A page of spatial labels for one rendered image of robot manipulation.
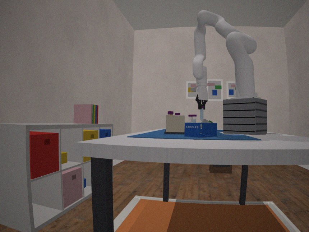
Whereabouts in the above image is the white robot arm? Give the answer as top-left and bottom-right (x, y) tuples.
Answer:
(190, 10), (261, 99)

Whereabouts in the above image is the blue flat mat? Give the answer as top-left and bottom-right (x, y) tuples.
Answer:
(128, 129), (261, 140)

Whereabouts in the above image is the blue tube rack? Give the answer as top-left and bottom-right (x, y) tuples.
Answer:
(184, 123), (217, 138)

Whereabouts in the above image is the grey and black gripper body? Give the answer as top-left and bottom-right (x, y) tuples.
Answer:
(196, 87), (208, 100)

